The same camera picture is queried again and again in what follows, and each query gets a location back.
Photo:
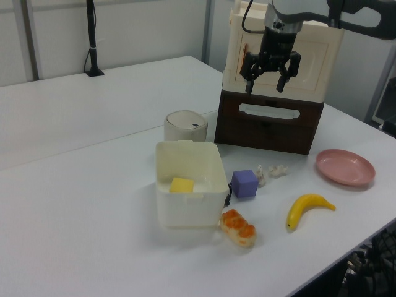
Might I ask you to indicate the orange glazed toy bread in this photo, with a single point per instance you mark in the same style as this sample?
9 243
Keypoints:
237 227

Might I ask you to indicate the flat white popcorn piece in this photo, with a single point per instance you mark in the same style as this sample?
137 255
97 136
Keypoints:
277 170

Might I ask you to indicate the black pole stand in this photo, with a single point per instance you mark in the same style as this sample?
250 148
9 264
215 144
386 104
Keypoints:
92 46

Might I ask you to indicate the cream toy cabinet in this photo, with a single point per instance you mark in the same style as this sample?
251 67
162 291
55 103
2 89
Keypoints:
318 62

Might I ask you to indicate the white plastic box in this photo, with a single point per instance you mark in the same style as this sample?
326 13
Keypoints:
173 161

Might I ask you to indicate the brown wooden drawer box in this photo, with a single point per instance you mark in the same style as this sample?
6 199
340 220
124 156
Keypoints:
266 133

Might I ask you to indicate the small black clip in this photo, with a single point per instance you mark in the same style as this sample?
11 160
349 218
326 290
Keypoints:
229 195

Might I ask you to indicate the grey metal frame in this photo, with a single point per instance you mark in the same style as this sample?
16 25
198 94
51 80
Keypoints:
386 92

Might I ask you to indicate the purple cube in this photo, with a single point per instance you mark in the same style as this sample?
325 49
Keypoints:
244 185

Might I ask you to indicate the yellow toy banana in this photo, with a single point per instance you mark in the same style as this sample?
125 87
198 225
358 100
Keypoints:
301 208

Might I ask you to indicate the yellow cube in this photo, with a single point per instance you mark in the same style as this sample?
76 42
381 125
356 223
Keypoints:
182 185

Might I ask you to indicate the pink plate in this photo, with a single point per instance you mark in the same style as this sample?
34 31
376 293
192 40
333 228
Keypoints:
345 167

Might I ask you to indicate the cream round lidded bin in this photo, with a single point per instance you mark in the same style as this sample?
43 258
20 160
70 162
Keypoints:
185 127

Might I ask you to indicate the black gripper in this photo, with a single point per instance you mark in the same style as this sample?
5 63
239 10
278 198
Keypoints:
277 46

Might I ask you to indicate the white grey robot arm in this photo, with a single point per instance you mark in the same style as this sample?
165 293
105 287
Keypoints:
312 10

